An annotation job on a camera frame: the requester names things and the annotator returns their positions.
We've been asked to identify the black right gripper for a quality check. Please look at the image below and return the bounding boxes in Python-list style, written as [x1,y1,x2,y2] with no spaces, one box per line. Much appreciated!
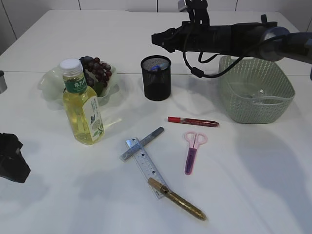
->
[151,21,210,53]

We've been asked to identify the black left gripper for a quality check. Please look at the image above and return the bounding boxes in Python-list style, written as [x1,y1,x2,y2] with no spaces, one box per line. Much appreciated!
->
[0,133,31,183]

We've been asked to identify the gold glitter pen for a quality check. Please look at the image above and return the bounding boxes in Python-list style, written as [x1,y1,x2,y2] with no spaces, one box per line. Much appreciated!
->
[147,177,208,221]

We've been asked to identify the purple grape bunch with leaf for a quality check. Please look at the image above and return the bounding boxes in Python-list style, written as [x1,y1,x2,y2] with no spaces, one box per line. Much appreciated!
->
[79,56,113,97]

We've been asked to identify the red marker pen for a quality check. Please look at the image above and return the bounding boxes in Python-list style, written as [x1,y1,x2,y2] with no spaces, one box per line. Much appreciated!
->
[167,117,219,127]

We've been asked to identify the pink purple small scissors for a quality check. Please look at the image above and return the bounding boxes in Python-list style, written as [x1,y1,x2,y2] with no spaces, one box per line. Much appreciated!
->
[184,131,208,175]

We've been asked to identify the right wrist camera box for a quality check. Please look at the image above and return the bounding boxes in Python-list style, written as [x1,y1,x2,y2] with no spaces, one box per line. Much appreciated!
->
[178,0,188,12]

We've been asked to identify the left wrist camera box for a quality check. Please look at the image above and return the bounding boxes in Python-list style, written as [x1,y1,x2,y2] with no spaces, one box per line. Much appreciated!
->
[0,70,7,94]

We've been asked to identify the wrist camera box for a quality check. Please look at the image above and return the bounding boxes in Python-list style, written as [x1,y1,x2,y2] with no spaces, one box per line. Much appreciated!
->
[0,70,7,94]
[178,0,188,12]

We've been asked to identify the clear plastic ruler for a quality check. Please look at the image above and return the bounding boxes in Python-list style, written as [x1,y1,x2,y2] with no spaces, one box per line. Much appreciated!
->
[126,138,167,199]

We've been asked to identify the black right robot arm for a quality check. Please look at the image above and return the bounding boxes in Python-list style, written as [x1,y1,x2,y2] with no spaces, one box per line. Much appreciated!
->
[152,15,312,78]

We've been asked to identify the yellow tea plastic bottle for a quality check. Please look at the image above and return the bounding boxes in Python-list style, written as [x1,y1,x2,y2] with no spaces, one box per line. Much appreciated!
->
[59,58,104,145]

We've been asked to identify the black mesh pen holder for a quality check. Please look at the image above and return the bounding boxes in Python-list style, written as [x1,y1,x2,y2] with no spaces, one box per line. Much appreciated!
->
[140,55,171,101]

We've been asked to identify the clear plastic sheet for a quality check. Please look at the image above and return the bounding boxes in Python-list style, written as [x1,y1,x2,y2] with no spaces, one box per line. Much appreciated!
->
[246,89,274,104]

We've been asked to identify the silver grey marker pen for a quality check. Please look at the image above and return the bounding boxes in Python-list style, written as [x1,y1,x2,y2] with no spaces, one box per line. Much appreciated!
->
[119,127,164,162]

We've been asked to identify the blue handled scissors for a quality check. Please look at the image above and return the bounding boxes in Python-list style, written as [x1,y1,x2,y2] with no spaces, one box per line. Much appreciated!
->
[150,63,168,72]

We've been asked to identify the green woven plastic basket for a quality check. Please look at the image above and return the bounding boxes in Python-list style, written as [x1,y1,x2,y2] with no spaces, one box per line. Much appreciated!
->
[218,58,295,124]

